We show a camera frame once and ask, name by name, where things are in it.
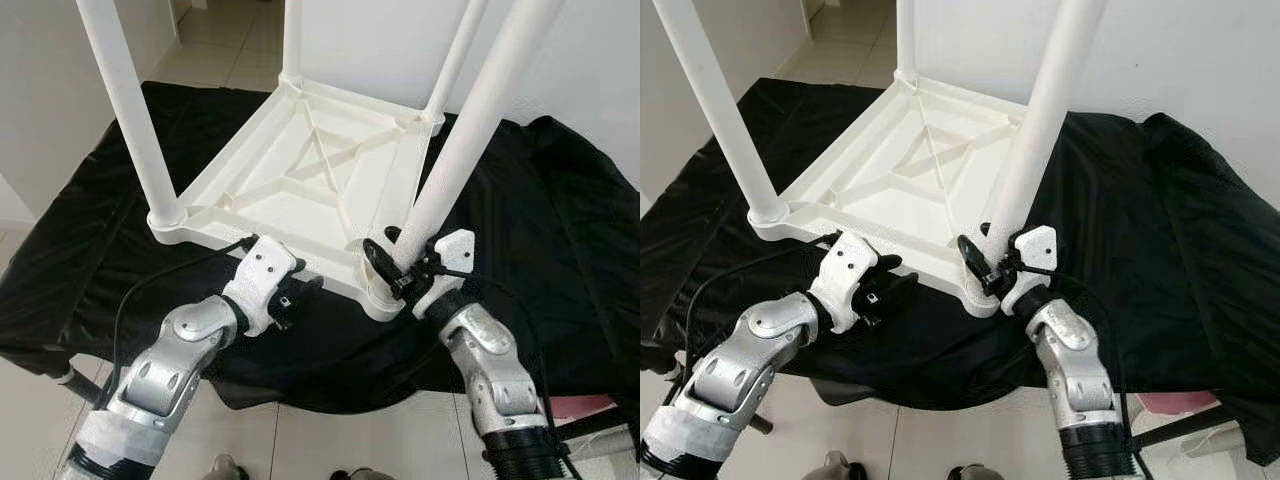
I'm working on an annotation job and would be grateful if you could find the white plastic table top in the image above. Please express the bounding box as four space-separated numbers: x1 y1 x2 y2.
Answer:
147 78 448 321
748 75 1031 318

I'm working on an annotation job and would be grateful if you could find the white plastic table leg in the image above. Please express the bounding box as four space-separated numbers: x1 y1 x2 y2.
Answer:
980 0 1109 266
280 0 306 86
420 0 491 129
385 0 566 273
650 0 789 226
895 0 919 83
76 0 188 229

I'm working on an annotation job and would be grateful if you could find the pink stool seat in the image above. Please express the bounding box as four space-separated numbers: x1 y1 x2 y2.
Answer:
1140 393 1221 416
550 395 616 419

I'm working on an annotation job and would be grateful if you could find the black metal bar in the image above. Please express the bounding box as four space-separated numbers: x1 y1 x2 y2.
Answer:
555 405 641 446
1130 405 1241 446

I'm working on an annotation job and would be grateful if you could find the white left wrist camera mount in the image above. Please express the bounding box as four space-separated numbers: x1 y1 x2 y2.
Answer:
810 232 881 334
222 235 299 338

